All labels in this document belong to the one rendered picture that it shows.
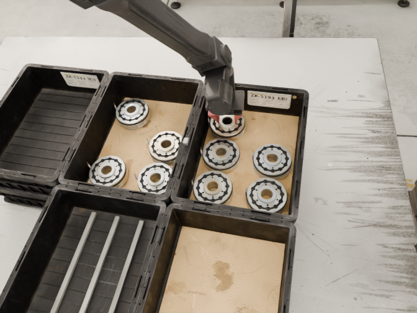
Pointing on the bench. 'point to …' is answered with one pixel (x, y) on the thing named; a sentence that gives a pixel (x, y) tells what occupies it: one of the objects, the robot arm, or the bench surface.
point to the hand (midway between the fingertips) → (226, 120)
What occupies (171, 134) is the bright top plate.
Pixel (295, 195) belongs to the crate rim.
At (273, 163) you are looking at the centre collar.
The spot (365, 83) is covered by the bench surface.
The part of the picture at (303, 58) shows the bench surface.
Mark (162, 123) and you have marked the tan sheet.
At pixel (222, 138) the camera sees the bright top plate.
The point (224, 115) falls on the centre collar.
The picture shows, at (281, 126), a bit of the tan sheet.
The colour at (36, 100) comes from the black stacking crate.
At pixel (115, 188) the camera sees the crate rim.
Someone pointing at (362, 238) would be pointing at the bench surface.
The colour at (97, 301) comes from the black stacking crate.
